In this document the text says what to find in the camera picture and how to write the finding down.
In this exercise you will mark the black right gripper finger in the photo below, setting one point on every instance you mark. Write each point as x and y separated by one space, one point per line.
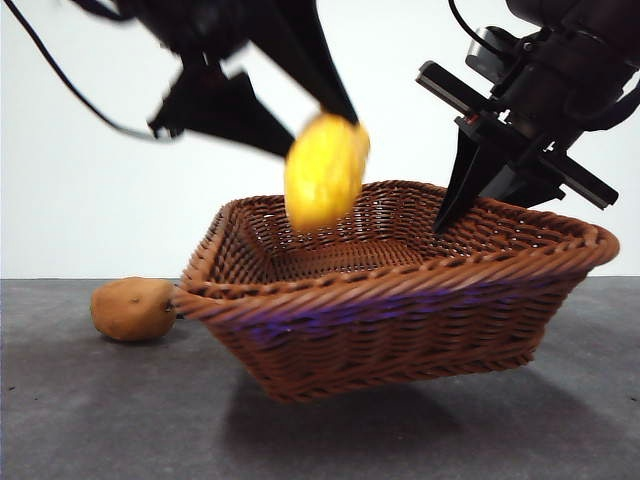
530 190
470 170

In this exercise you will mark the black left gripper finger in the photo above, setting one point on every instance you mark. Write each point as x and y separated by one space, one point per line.
310 55
225 115

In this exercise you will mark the yellow corn cob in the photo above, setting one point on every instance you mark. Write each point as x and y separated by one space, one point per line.
325 170

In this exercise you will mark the brown woven wicker basket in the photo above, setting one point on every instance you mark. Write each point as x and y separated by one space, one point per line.
390 320

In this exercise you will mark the brown potato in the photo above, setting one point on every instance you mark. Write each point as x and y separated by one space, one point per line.
132 310

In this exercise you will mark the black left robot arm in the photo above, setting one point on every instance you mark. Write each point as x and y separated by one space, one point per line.
200 20

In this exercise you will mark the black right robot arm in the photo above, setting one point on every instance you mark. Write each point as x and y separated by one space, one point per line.
600 25

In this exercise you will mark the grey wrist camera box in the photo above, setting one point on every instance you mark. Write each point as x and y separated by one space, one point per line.
487 50

